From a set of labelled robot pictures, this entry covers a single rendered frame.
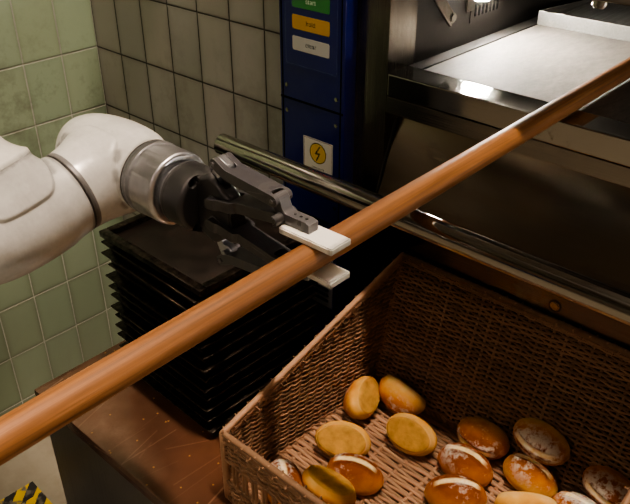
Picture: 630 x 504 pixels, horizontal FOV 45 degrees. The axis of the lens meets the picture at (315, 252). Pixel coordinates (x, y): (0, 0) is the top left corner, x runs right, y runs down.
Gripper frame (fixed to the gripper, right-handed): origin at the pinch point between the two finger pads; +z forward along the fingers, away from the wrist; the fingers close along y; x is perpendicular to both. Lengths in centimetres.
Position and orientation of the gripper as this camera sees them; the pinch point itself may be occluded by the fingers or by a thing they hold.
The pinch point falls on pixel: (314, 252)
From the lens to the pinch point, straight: 75.7
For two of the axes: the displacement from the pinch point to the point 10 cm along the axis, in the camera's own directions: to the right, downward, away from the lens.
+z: 7.5, 3.5, -5.7
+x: -6.6, 3.9, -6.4
